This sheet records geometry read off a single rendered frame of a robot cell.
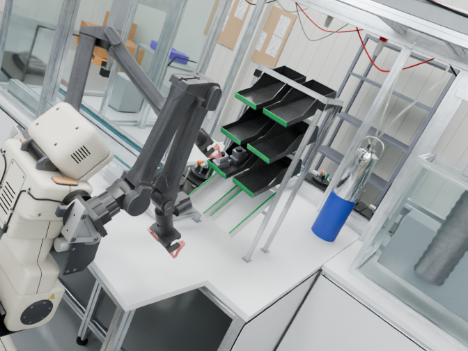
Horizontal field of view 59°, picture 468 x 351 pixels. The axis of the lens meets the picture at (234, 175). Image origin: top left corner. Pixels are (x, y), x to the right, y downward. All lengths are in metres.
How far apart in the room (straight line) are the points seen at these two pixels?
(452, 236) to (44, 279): 1.69
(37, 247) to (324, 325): 1.52
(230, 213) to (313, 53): 4.77
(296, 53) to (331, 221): 4.38
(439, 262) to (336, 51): 4.43
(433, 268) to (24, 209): 1.74
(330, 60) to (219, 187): 4.53
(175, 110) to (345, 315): 1.51
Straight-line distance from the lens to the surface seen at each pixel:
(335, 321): 2.33
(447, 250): 2.17
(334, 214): 2.44
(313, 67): 6.33
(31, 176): 1.25
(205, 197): 1.89
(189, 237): 1.90
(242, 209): 1.83
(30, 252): 1.43
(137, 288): 1.53
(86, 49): 1.63
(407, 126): 5.68
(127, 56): 1.64
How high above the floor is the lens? 1.83
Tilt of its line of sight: 20 degrees down
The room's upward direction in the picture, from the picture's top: 24 degrees clockwise
